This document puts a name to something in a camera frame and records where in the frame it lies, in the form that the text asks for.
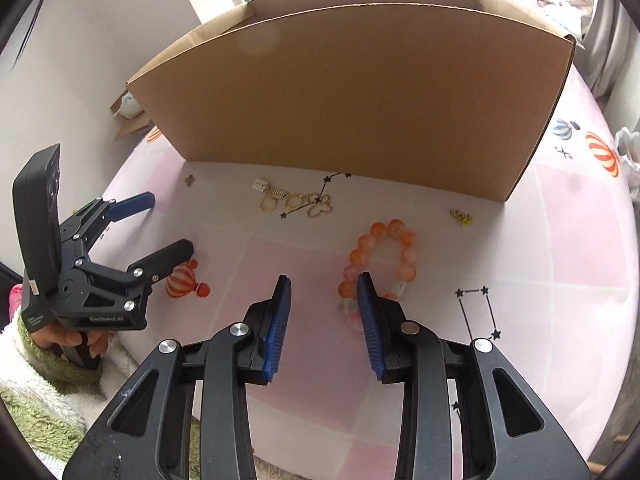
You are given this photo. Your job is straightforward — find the grey curtain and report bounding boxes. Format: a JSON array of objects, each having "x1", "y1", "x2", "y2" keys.
[{"x1": 581, "y1": 0, "x2": 640, "y2": 101}]

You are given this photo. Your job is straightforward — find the open cardboard box with clutter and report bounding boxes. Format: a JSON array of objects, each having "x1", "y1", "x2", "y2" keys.
[{"x1": 110, "y1": 90, "x2": 153, "y2": 140}]

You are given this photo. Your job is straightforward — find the left camera black housing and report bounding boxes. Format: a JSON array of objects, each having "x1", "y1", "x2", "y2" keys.
[{"x1": 12, "y1": 144, "x2": 61, "y2": 333}]

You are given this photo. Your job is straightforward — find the left hand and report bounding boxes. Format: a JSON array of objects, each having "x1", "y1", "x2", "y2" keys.
[{"x1": 30, "y1": 322, "x2": 112, "y2": 358}]

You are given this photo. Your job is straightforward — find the small yellow gold charm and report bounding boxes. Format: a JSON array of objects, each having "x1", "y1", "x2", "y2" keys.
[{"x1": 449, "y1": 209, "x2": 474, "y2": 226}]

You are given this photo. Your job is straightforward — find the white plastic bag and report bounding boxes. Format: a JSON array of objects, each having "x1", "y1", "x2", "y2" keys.
[{"x1": 615, "y1": 127, "x2": 640, "y2": 195}]

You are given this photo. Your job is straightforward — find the orange bead bracelet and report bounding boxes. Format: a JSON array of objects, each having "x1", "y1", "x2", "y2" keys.
[{"x1": 336, "y1": 218, "x2": 419, "y2": 326}]

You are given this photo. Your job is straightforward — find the gold comb hair clip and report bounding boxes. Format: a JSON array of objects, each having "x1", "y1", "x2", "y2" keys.
[{"x1": 252, "y1": 179, "x2": 271, "y2": 193}]

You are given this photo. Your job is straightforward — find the large cardboard box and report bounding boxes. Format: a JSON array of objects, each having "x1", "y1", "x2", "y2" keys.
[{"x1": 127, "y1": 0, "x2": 576, "y2": 202}]

